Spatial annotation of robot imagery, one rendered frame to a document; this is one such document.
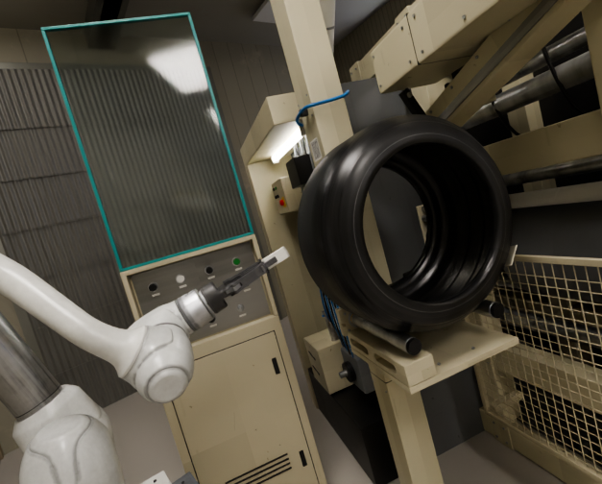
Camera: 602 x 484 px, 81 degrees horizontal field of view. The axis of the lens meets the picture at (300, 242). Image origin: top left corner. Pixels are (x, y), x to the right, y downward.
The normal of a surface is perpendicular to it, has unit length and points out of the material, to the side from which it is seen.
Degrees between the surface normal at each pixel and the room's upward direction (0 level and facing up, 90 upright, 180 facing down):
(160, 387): 109
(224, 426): 90
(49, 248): 90
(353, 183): 84
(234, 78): 90
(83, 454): 72
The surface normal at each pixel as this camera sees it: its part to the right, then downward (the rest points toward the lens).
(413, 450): 0.29, 0.00
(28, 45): 0.58, -0.09
